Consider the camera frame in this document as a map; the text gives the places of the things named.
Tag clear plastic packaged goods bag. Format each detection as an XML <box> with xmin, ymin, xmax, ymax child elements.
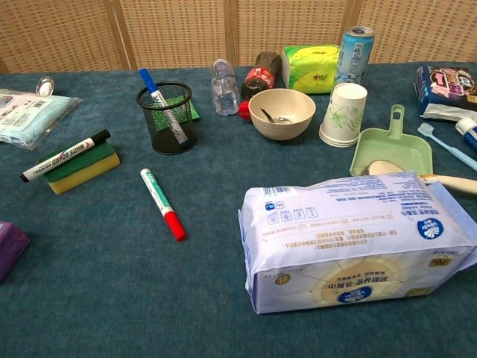
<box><xmin>0</xmin><ymin>88</ymin><xmax>83</xmax><ymax>151</ymax></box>

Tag light green dustpan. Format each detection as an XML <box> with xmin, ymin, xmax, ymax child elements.
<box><xmin>349</xmin><ymin>104</ymin><xmax>434</xmax><ymax>177</ymax></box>

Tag clear oval adhesive hook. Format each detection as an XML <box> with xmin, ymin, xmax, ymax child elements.
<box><xmin>35</xmin><ymin>75</ymin><xmax>56</xmax><ymax>97</ymax></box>

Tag clear plastic water bottle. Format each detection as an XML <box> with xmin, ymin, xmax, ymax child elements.
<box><xmin>211</xmin><ymin>58</ymin><xmax>240</xmax><ymax>117</ymax></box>

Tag teal table cloth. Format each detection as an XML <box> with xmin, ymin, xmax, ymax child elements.
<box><xmin>0</xmin><ymin>61</ymin><xmax>477</xmax><ymax>358</ymax></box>

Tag light blue drink can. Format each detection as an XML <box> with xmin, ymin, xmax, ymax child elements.
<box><xmin>335</xmin><ymin>25</ymin><xmax>376</xmax><ymax>87</ymax></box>

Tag purple box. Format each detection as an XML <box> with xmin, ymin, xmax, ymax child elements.
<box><xmin>0</xmin><ymin>221</ymin><xmax>31</xmax><ymax>284</ymax></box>

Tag light blue toothbrush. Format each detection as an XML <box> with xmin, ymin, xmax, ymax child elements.
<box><xmin>417</xmin><ymin>122</ymin><xmax>477</xmax><ymax>172</ymax></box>

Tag green yellow sponge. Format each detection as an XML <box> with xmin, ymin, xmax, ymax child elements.
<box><xmin>38</xmin><ymin>140</ymin><xmax>121</xmax><ymax>195</ymax></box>

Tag dark blue sanitary pad pack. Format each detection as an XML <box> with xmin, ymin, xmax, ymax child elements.
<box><xmin>413</xmin><ymin>63</ymin><xmax>477</xmax><ymax>122</ymax></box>

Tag beige bowl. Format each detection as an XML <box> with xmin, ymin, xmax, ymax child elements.
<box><xmin>248</xmin><ymin>88</ymin><xmax>317</xmax><ymax>142</ymax></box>

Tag white blue toothpaste tube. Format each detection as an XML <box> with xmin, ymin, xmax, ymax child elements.
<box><xmin>454</xmin><ymin>116</ymin><xmax>477</xmax><ymax>150</ymax></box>

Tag white paper cup stack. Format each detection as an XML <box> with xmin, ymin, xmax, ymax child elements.
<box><xmin>318</xmin><ymin>82</ymin><xmax>369</xmax><ymax>148</ymax></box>

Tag woven wooden folding screen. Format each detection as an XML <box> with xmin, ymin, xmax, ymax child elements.
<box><xmin>0</xmin><ymin>0</ymin><xmax>477</xmax><ymax>74</ymax></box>

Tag round brush cream handle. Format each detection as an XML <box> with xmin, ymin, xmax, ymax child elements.
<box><xmin>359</xmin><ymin>159</ymin><xmax>477</xmax><ymax>195</ymax></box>

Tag red green marker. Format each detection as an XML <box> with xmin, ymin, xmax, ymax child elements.
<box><xmin>139</xmin><ymin>168</ymin><xmax>187</xmax><ymax>242</ymax></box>

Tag large white wet wipes pack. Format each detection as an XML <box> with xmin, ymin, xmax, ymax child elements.
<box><xmin>237</xmin><ymin>171</ymin><xmax>477</xmax><ymax>315</ymax></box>

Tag metal spoon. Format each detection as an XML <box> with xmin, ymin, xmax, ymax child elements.
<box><xmin>259</xmin><ymin>107</ymin><xmax>294</xmax><ymax>125</ymax></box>

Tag cola bottle red label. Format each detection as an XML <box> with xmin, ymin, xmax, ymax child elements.
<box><xmin>238</xmin><ymin>51</ymin><xmax>283</xmax><ymax>120</ymax></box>

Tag green tissue pack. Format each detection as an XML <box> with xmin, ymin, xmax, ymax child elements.
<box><xmin>281</xmin><ymin>44</ymin><xmax>341</xmax><ymax>95</ymax></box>

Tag blue whiteboard marker pen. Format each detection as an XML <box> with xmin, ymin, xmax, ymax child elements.
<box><xmin>139</xmin><ymin>68</ymin><xmax>189</xmax><ymax>145</ymax></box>

